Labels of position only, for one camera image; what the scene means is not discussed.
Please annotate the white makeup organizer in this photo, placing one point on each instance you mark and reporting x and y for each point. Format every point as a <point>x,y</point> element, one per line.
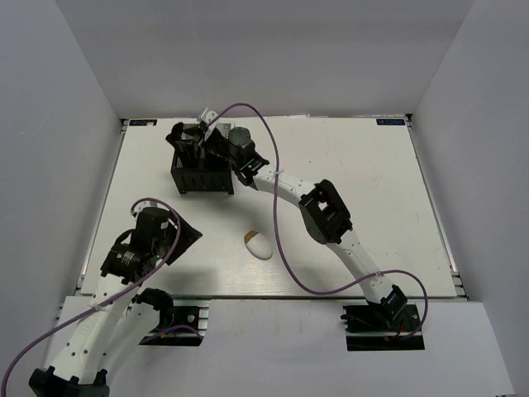
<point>223,128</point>

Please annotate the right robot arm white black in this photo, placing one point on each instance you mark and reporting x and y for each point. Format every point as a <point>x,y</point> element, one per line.
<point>324,213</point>

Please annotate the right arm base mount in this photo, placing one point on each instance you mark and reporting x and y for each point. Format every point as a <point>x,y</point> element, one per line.
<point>368,331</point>

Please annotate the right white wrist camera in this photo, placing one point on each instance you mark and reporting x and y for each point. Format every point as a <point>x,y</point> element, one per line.
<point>207,120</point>

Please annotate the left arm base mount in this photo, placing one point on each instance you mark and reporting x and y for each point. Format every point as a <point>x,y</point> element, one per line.
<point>184,325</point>

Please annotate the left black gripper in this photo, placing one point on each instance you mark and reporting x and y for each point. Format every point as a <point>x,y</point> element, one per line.
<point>188,234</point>

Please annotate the right blue table label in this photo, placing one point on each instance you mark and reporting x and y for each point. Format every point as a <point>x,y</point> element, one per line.
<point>390,122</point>

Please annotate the white beige makeup sponge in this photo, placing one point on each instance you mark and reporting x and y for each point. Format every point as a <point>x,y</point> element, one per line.
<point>258,246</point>

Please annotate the black makeup organizer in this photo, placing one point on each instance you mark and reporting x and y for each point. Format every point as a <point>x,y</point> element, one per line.
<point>191,173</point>

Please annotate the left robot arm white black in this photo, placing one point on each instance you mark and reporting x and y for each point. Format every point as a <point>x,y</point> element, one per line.
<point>122,310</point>

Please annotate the left blue table label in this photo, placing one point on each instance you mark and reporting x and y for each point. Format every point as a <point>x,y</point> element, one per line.
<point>142,123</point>

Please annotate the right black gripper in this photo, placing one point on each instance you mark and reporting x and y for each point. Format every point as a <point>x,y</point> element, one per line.
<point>199,135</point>

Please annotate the blue table label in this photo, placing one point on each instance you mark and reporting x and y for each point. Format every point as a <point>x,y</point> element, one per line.
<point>142,123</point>
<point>390,122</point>

